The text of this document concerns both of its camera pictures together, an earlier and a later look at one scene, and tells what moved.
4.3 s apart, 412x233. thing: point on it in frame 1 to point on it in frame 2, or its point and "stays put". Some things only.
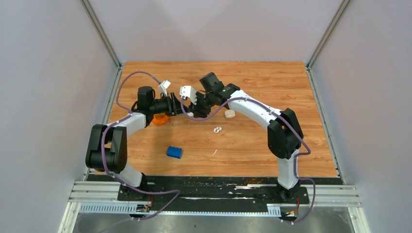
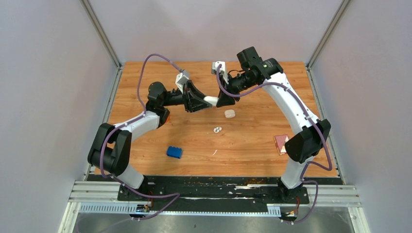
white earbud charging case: [230, 114] stays put
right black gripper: [197, 109] to [224, 99]
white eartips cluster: [217, 129] stays put
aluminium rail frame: [102, 197] stays put
